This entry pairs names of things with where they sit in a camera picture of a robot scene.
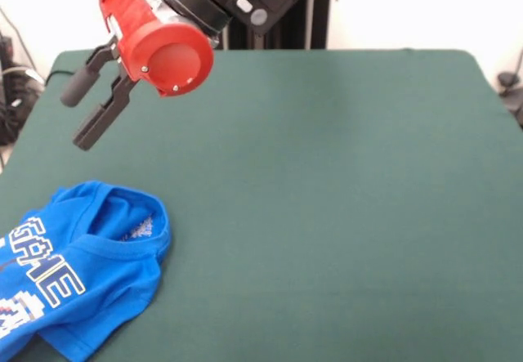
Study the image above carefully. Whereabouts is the black floor stand base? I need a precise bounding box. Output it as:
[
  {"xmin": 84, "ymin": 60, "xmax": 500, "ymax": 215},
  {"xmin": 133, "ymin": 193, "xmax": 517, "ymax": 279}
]
[
  {"xmin": 496, "ymin": 71, "xmax": 523, "ymax": 130},
  {"xmin": 0, "ymin": 30, "xmax": 46, "ymax": 147}
]

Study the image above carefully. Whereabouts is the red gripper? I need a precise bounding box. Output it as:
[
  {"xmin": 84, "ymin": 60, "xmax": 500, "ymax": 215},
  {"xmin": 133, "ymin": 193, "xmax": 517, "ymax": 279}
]
[{"xmin": 60, "ymin": 0, "xmax": 216, "ymax": 151}]

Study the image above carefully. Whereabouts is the dark green table cloth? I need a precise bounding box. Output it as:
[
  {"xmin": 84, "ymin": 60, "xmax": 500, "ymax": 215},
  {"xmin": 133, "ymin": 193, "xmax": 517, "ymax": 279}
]
[{"xmin": 0, "ymin": 48, "xmax": 523, "ymax": 362}]

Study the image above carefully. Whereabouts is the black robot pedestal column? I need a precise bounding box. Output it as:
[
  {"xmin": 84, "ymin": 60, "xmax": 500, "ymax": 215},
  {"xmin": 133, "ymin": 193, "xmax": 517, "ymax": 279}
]
[{"xmin": 220, "ymin": 0, "xmax": 339, "ymax": 51}]

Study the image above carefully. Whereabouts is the blue printed t-shirt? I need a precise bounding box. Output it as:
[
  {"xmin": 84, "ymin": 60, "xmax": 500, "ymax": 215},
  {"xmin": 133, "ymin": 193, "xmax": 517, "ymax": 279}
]
[{"xmin": 0, "ymin": 180, "xmax": 172, "ymax": 362}]

